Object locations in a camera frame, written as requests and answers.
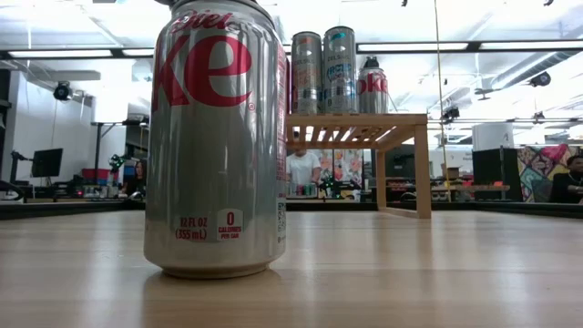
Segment white Celsius slim can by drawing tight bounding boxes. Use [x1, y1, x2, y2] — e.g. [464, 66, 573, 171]
[322, 26, 358, 115]
[291, 30, 324, 115]

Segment silver Diet Coke can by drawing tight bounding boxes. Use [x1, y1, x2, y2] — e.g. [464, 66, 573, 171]
[358, 67, 390, 115]
[143, 0, 288, 281]

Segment wooden slatted shelf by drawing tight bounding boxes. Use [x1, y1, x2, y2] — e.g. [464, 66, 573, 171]
[285, 113, 433, 220]

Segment person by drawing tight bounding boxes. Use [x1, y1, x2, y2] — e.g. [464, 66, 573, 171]
[285, 148, 322, 198]
[125, 159, 148, 198]
[548, 154, 583, 205]

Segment colourful printed banner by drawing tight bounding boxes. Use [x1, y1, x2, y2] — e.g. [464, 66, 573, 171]
[318, 149, 364, 201]

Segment ceiling light strip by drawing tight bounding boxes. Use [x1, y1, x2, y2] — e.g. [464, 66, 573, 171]
[357, 42, 470, 52]
[480, 41, 583, 50]
[8, 49, 113, 59]

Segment background table black legs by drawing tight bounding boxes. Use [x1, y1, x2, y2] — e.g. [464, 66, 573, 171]
[89, 118, 150, 201]

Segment white box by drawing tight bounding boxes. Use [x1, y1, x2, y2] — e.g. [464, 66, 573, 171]
[471, 122, 515, 151]

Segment black cabinet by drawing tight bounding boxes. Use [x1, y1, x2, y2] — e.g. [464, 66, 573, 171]
[472, 146, 524, 202]

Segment colourful patchwork cloth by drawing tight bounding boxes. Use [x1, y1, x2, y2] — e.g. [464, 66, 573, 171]
[517, 143, 583, 205]

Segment black computer monitor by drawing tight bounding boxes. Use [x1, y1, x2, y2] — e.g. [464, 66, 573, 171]
[30, 148, 65, 179]

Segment thin hanging cable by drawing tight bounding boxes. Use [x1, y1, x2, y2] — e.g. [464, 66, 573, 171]
[432, 0, 452, 202]

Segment black metal table frame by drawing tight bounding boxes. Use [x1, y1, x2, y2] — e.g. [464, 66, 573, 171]
[0, 199, 583, 220]

